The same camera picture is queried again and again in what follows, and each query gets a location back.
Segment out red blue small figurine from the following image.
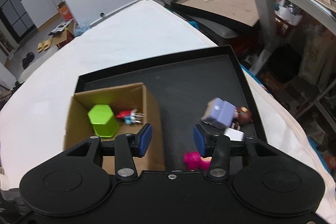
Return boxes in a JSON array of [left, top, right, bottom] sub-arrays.
[[116, 109, 145, 124]]

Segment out white wall charger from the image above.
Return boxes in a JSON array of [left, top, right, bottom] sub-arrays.
[[224, 128, 244, 141]]

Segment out purple block toy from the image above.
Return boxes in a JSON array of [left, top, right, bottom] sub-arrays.
[[201, 98, 236, 130]]

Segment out brown cardboard box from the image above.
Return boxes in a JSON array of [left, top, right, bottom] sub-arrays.
[[63, 83, 165, 173]]

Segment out brown monkey figurine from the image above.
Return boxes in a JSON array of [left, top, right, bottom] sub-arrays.
[[231, 106, 253, 130]]

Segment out green hexagonal container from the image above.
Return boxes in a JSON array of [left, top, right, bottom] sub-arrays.
[[88, 104, 120, 138]]

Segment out black shallow tray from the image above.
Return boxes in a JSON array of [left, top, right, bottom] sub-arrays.
[[75, 46, 266, 170]]

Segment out yellow slippers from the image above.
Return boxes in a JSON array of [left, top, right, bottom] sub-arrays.
[[37, 38, 52, 53]]

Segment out black tray with brown liner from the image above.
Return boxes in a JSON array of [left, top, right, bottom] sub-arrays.
[[170, 0, 260, 35]]

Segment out black slippers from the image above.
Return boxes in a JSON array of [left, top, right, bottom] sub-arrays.
[[22, 52, 35, 69]]

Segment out orange cardboard box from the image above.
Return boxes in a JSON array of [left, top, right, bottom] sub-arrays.
[[58, 2, 73, 20]]

